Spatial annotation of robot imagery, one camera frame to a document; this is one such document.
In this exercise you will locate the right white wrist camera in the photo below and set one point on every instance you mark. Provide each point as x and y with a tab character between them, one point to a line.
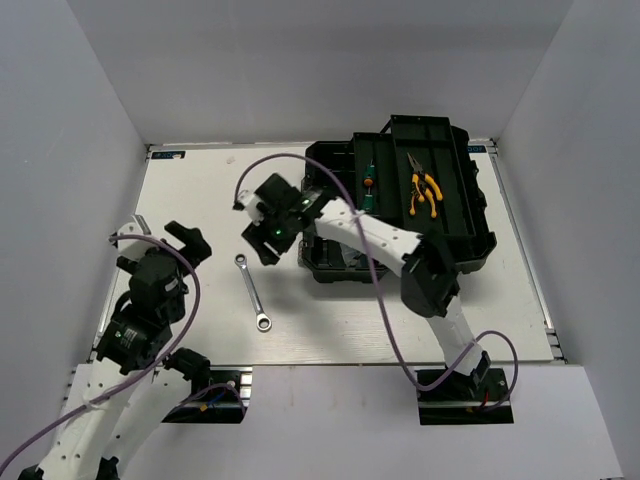
249	202

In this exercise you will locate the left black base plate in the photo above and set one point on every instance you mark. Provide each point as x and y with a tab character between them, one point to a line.
219	396

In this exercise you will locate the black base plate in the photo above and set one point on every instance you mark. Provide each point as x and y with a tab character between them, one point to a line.
447	405
219	396

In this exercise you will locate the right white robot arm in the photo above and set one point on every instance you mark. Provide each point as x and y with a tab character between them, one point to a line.
423	263

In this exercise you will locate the long silver combination wrench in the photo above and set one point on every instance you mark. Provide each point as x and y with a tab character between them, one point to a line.
263	321

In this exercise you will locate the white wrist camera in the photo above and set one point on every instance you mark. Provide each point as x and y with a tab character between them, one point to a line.
249	202
136	225

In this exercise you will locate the black plastic toolbox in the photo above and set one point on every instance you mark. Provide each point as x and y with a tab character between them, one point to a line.
425	180

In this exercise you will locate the green orange stubby screwdriver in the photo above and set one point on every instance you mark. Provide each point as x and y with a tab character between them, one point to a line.
369	175

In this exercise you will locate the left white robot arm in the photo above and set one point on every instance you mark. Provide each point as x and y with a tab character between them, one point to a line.
140	370

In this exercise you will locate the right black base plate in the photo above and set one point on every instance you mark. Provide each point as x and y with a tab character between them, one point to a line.
447	405

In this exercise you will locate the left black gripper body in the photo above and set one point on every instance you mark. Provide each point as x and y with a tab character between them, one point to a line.
194	250

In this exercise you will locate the yellow needle-nose pliers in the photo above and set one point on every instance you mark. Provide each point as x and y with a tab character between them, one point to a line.
420	195
422	180

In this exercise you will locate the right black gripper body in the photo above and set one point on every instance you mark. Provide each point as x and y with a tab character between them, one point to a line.
275	232

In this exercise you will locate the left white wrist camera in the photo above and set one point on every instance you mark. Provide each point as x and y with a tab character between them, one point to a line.
136	225

